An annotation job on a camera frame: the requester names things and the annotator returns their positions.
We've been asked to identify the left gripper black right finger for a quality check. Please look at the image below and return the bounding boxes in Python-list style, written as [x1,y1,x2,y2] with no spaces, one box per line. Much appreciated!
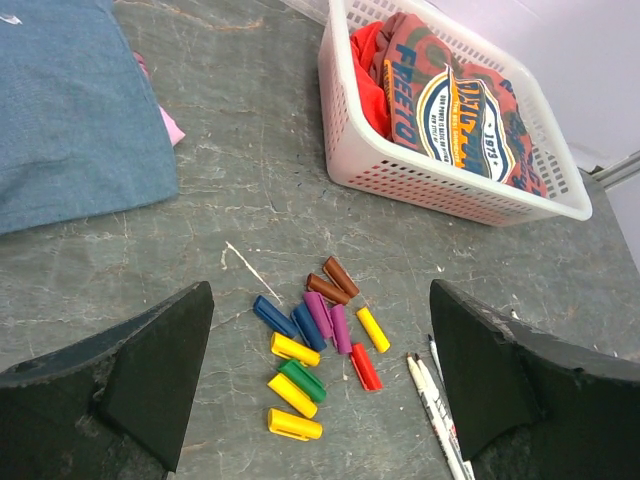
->
[429,279,639,479]

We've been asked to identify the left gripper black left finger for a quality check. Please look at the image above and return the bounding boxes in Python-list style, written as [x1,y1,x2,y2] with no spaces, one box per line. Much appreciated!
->
[1,281,214,479]

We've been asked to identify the yellow pen cap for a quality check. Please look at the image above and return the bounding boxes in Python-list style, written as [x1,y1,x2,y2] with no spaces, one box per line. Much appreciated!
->
[267,373,318,419]
[356,307,391,353]
[267,408,323,441]
[270,332,321,367]

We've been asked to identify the red pen cap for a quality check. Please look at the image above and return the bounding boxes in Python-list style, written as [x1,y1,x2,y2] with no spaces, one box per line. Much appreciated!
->
[350,343,383,391]

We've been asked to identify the blue pen cap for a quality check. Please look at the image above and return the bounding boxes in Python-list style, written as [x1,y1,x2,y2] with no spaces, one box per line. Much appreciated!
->
[290,302,327,352]
[253,295,299,339]

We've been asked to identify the green pen cap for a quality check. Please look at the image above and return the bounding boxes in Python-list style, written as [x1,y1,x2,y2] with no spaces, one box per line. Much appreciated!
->
[278,359,327,403]

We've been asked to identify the purple pen cap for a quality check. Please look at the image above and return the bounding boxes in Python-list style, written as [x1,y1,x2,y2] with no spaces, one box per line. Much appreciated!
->
[329,304,352,355]

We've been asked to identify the magenta pen cap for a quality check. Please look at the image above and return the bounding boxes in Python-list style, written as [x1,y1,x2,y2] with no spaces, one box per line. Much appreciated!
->
[303,291,333,339]

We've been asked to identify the brown pen cap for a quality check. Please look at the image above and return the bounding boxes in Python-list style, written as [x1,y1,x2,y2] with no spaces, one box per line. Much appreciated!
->
[306,273,350,305]
[322,256,360,298]

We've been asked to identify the purple cap marker pen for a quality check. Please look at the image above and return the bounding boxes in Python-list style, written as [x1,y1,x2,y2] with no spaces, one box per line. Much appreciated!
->
[427,334,444,386]

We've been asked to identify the blue folded cloth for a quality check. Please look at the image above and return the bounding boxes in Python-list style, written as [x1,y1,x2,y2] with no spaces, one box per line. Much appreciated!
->
[1,1,178,233]

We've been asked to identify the pink folded cloth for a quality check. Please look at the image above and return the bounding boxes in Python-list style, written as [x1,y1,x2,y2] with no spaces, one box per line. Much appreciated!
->
[133,52,186,147]

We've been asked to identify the white plastic basket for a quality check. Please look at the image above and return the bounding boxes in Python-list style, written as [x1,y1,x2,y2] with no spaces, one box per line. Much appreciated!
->
[318,1,592,227]

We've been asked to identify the orange printed t-shirt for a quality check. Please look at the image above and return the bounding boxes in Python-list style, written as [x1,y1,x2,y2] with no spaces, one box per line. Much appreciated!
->
[350,12,547,197]

